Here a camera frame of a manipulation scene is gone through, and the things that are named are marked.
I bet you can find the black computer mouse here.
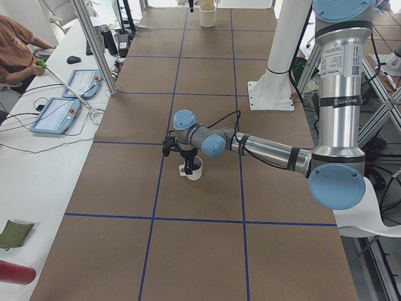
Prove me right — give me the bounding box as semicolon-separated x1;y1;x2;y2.
66;56;81;65

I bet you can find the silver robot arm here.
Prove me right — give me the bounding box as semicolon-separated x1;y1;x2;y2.
163;1;375;210

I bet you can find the red bottle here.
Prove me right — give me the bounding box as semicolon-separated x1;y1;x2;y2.
1;260;36;285

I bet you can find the metal rod green handle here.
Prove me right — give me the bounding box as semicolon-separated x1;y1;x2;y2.
36;59;104;125

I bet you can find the person in brown shirt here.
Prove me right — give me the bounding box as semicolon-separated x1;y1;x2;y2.
1;15;55;93

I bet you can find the far blue teach pendant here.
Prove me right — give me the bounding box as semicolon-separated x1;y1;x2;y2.
68;69;103;99

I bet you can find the blue teach pendant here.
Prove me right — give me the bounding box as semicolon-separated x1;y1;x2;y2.
68;69;103;99
29;98;81;135

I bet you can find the white mug grey inside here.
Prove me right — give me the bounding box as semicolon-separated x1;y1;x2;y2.
179;156;203;181

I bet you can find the near blue teach pendant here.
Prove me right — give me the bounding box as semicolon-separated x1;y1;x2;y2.
29;98;81;135

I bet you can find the green cloth pouch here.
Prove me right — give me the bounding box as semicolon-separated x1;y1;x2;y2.
1;220;34;251

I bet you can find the white camera stand post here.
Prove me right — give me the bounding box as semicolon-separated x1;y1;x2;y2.
247;0;312;111

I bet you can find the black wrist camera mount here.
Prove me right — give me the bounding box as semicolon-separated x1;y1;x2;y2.
162;130;179;157

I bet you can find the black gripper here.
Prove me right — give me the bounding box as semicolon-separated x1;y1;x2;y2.
179;148;198;175

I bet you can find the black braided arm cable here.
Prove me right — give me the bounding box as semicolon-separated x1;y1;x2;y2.
206;110;298;172

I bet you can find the black keyboard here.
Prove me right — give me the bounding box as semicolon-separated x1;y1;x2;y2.
85;24;105;56

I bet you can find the aluminium frame post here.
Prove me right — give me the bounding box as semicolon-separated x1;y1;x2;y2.
70;0;117;96

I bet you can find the black bottle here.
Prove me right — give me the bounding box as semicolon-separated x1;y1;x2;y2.
100;24;118;56

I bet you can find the cream bin with lid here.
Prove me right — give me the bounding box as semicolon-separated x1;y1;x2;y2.
199;0;216;28

